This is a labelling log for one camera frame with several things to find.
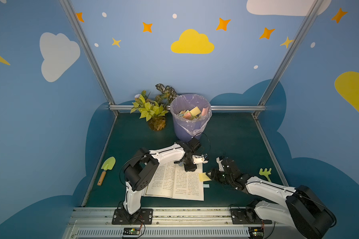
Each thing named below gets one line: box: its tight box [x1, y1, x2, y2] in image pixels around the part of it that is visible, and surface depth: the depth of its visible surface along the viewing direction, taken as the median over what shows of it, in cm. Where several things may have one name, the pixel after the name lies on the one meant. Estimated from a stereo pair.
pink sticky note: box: [201, 106, 209, 117], surface depth 94 cm
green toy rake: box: [258, 167, 272, 183], surface depth 91 cm
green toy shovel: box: [97, 156, 117, 186], surface depth 92 cm
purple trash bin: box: [170, 93, 213, 142], surface depth 95 cm
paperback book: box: [143, 160, 204, 201], surface depth 85 cm
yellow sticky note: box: [198, 172, 212, 182], surface depth 88 cm
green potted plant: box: [130, 83, 178, 131], surface depth 100 cm
